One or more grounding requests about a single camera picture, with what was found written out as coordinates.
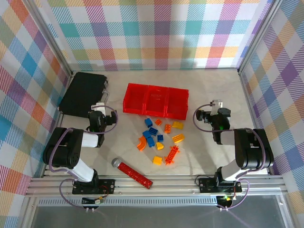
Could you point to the red plastic bin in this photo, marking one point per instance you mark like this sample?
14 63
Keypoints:
177 104
155 102
134 99

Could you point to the yellow square lego block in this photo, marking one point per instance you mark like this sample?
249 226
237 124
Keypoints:
157 160

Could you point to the blue lego brick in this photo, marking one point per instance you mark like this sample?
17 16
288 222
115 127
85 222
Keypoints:
160 137
150 142
153 131
148 122
146 134

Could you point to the small orange lego piece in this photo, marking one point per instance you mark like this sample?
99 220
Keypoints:
158 121

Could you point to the black carrying case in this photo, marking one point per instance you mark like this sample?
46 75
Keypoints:
80 92

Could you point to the grey metal base panel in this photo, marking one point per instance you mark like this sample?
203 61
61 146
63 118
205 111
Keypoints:
154 218

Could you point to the small connector board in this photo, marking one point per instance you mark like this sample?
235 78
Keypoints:
97 201
225 198

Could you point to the aluminum frame post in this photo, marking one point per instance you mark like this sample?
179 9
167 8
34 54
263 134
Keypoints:
51 40
259 35

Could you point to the yellow studded lego brick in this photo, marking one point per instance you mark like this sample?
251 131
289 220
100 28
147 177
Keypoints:
178 138

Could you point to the orange lattice lego piece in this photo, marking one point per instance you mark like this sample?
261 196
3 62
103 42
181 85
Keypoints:
172 154

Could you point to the yellow toy bricks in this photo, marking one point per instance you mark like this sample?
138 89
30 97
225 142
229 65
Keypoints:
178 125

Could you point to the orange curved lego piece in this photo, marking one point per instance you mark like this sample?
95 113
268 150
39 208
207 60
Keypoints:
140 139
143 146

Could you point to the aluminum frame cross rail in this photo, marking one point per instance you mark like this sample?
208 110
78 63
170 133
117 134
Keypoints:
166 187

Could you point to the yellow quarter-round lego piece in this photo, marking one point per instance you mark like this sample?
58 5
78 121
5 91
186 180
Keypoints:
159 146

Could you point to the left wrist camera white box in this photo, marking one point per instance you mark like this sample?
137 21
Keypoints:
101 108

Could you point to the red glitter toy microphone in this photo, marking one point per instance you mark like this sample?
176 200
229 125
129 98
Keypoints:
133 174

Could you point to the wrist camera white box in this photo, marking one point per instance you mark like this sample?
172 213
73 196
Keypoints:
217 103
101 108

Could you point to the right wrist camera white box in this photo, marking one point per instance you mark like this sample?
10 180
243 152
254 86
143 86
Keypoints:
217 103

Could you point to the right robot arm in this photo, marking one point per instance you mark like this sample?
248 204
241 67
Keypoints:
251 152

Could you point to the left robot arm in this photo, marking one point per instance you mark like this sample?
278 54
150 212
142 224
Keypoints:
61 152

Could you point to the orange studded lego brick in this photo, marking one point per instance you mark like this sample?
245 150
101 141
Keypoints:
167 128

